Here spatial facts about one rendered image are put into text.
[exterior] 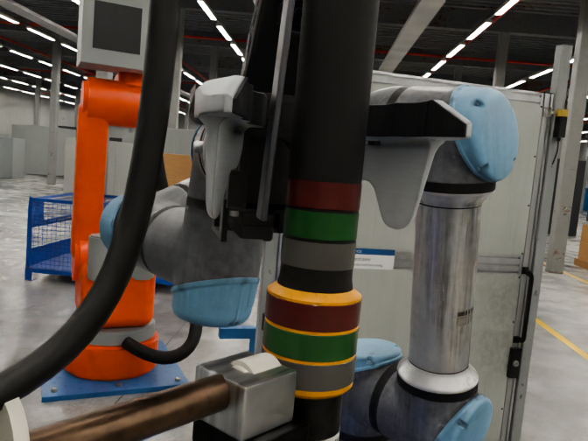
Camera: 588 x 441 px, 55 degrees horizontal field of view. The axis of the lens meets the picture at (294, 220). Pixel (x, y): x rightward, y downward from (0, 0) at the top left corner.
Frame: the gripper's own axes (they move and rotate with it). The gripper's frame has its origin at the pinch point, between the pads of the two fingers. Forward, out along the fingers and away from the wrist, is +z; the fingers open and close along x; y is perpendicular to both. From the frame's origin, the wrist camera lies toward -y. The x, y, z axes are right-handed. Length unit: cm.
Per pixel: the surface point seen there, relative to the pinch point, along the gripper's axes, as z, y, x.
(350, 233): -1.6, 5.4, -1.2
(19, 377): 4.9, 9.1, 10.5
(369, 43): -1.7, -2.6, -1.2
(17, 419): 5.5, 10.1, 10.4
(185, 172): -800, 32, -38
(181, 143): -1060, -12, -43
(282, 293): -2.0, 8.3, 1.5
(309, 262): -1.5, 6.8, 0.6
